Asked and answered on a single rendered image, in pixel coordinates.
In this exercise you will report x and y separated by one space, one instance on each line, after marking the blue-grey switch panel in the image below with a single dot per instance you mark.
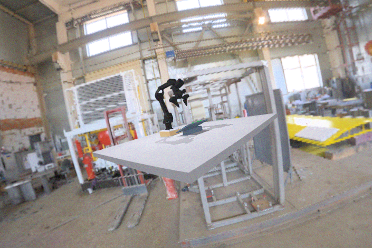
192 128

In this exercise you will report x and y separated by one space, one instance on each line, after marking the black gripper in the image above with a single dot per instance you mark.
174 99

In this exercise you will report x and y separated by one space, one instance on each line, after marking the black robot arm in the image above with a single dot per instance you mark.
176 84

